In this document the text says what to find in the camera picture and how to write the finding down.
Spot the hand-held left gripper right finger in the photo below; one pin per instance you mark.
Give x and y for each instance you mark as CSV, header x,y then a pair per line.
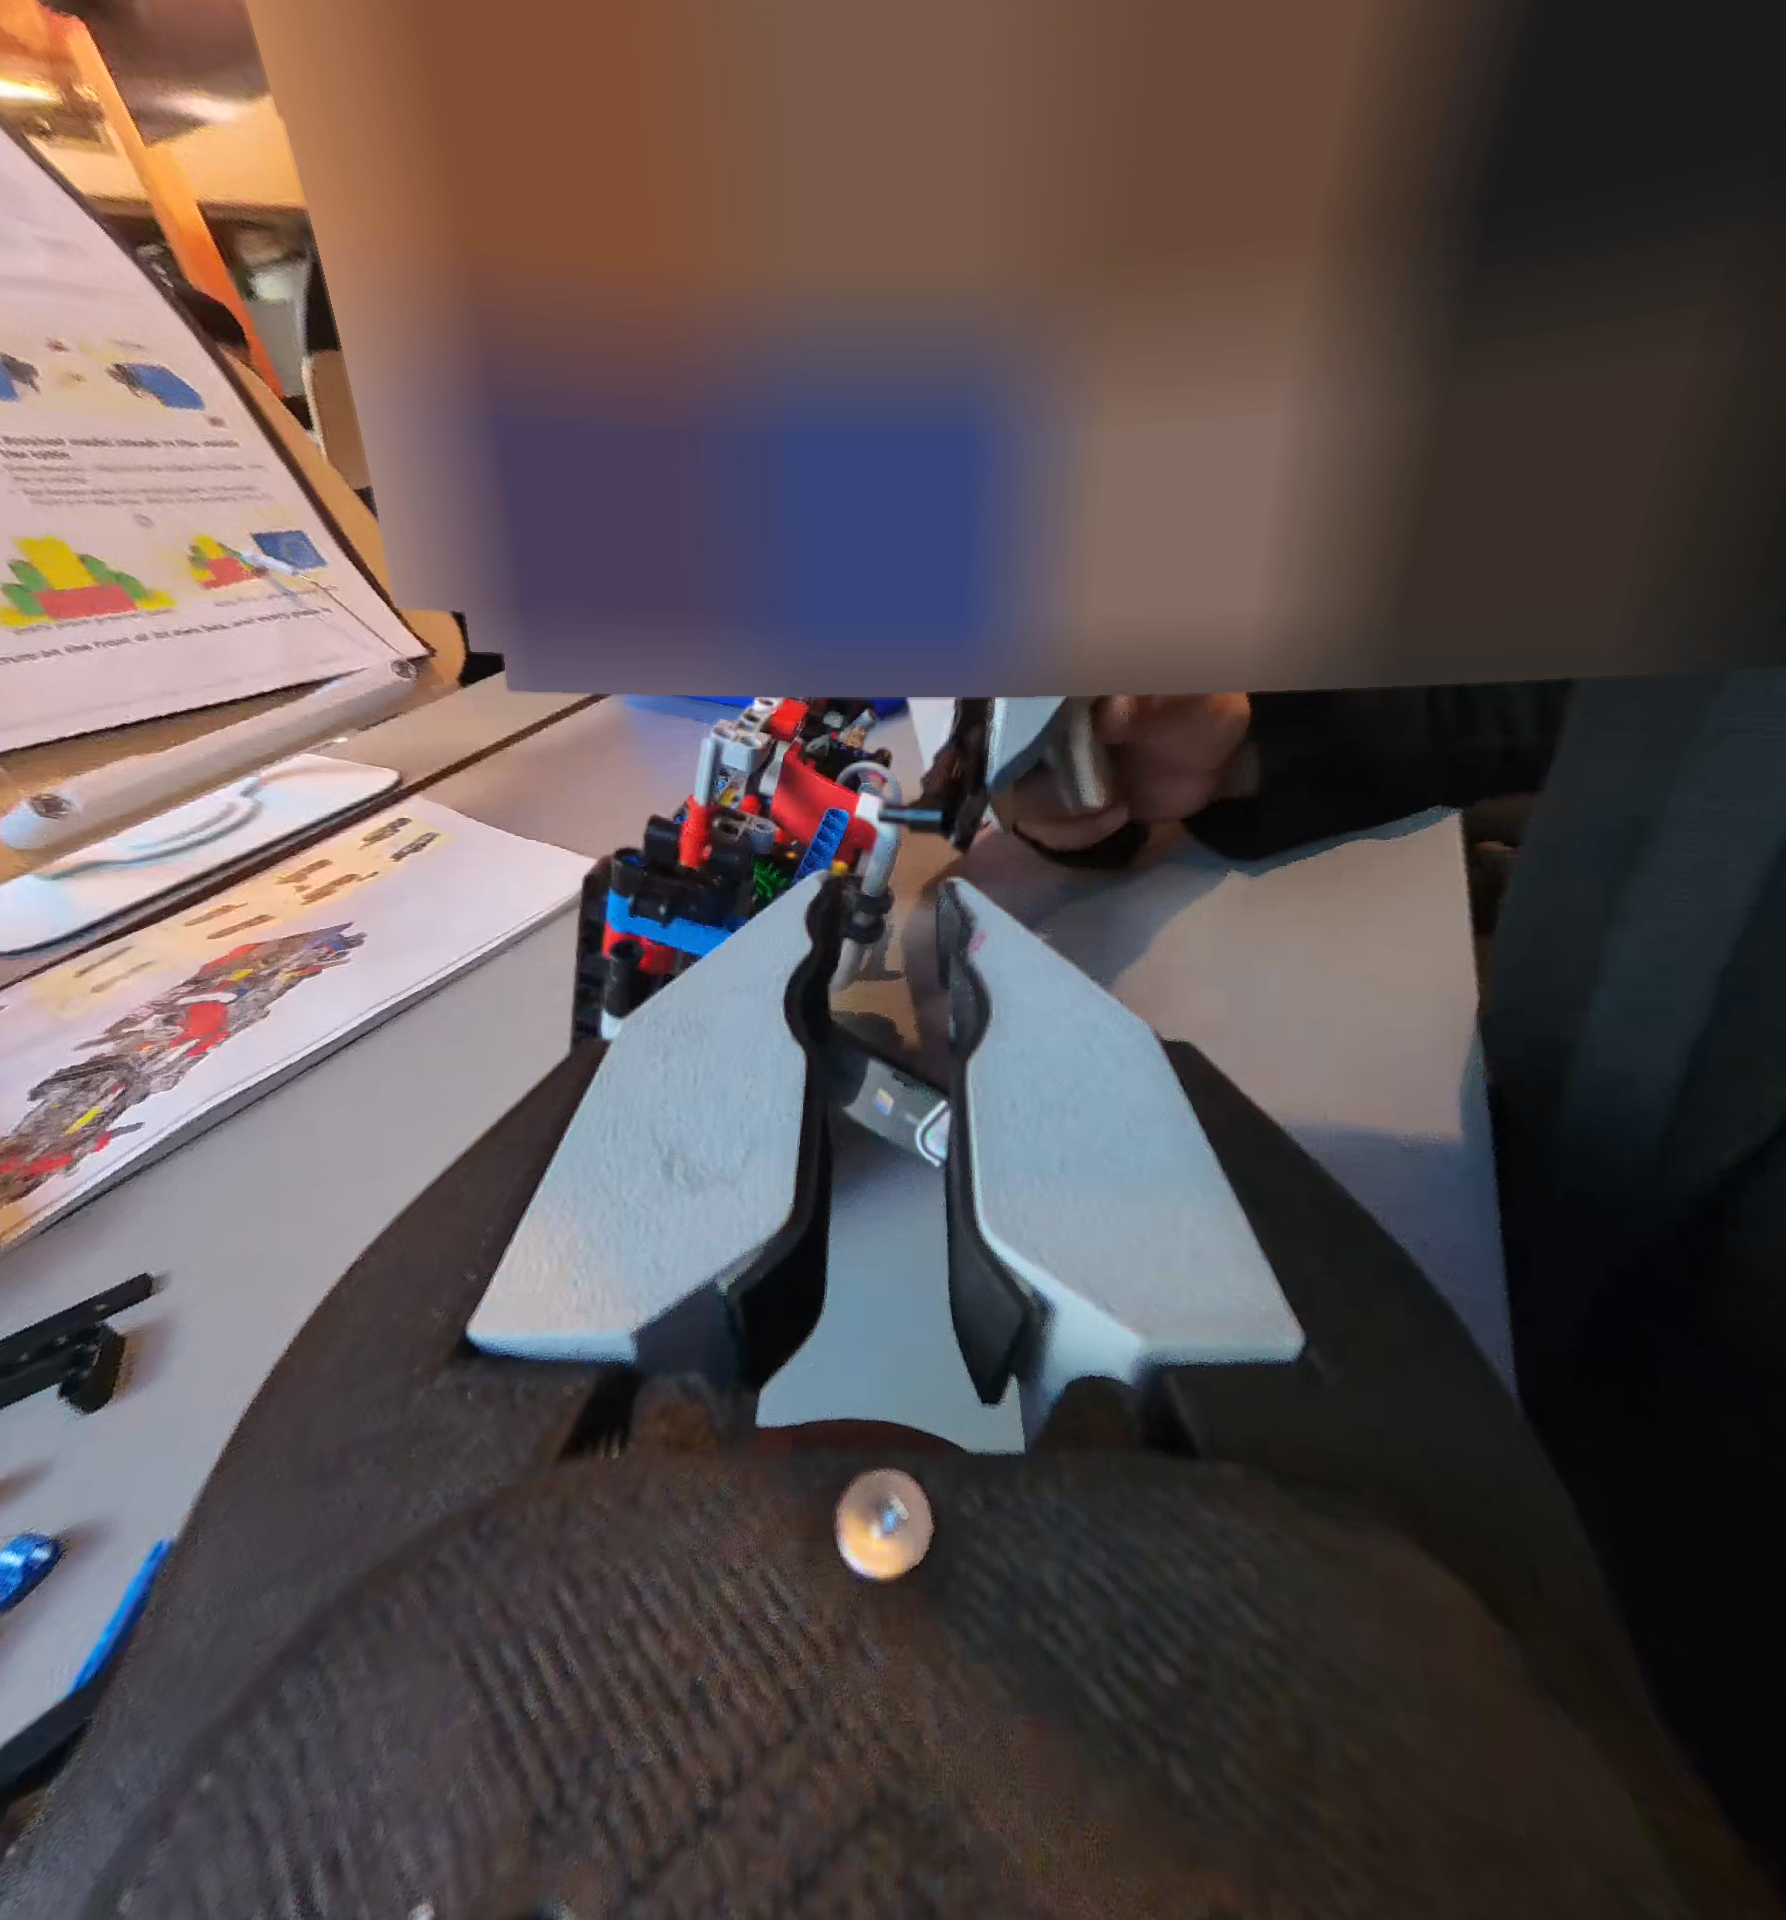
x,y
1119,1185

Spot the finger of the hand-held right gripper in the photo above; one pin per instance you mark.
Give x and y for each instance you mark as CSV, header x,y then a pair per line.
x,y
1021,742

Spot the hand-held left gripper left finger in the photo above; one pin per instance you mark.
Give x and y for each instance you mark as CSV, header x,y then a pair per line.
x,y
652,1171

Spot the toy brick car chassis model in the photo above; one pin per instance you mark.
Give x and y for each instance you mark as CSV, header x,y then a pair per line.
x,y
713,870

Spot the person's right forearm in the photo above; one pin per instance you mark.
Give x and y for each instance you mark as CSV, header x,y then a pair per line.
x,y
1388,764

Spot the grey desk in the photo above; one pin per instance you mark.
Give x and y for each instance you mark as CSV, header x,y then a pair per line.
x,y
383,1141

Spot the person's right hand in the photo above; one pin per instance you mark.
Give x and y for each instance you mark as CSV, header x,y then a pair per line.
x,y
1178,764

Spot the building instruction booklet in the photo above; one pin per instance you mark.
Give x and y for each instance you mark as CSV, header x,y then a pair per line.
x,y
233,991

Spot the person's black jacket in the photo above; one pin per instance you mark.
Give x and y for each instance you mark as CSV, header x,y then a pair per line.
x,y
1659,1200

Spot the white sign stand base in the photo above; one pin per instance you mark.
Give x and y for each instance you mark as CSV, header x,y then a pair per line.
x,y
158,854

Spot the long black toy beam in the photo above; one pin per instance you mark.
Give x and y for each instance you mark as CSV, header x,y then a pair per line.
x,y
39,1347

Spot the blue curved toy panel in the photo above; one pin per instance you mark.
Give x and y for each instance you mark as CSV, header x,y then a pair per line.
x,y
121,1620

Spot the wooden board instruction sign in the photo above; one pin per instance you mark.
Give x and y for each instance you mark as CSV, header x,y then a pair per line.
x,y
82,450

